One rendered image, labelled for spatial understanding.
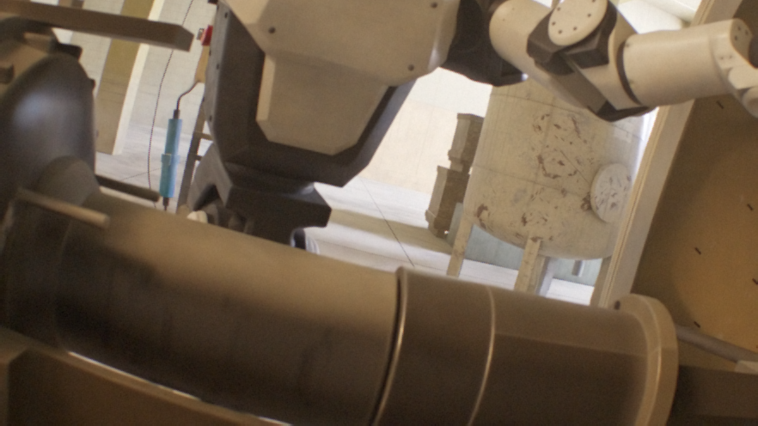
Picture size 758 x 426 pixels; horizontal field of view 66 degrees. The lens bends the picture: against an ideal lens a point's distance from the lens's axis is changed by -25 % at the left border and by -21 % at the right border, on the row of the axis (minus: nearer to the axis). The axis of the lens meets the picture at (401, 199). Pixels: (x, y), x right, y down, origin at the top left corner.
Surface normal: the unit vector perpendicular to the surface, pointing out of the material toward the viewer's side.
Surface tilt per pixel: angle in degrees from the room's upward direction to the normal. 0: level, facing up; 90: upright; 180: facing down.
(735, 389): 50
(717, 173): 108
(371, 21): 101
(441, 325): 45
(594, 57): 156
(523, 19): 71
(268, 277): 41
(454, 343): 55
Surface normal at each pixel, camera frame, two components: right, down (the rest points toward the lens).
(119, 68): 0.10, 0.11
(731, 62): -0.80, -0.29
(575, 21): -0.73, -0.49
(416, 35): 0.37, 0.36
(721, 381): 0.24, -0.54
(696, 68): -0.75, 0.40
